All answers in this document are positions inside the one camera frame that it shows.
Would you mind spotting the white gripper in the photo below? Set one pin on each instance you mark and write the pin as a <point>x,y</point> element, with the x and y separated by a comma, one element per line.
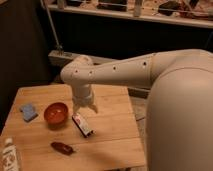
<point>82,96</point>

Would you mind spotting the red white eraser box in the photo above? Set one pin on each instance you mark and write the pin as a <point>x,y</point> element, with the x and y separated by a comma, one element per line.
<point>82,124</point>

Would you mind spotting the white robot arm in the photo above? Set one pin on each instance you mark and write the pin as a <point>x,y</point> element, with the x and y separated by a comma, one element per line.
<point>179,114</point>

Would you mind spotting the wooden table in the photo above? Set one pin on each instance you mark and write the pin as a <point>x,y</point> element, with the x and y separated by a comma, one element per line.
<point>114,144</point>

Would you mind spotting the dark red oblong object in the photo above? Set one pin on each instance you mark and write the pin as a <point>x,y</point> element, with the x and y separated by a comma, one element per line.
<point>62,148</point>

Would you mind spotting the blue sponge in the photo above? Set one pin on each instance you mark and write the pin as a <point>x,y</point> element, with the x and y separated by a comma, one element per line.
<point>28,112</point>

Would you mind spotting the metal lamp pole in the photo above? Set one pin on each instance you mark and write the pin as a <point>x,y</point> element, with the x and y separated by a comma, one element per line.
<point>58,45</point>

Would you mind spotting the white plastic bottle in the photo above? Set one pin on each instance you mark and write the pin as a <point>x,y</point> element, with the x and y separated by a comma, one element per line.
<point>10,157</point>

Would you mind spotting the white shelf board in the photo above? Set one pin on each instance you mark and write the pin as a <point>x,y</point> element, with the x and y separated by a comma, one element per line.
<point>125,15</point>

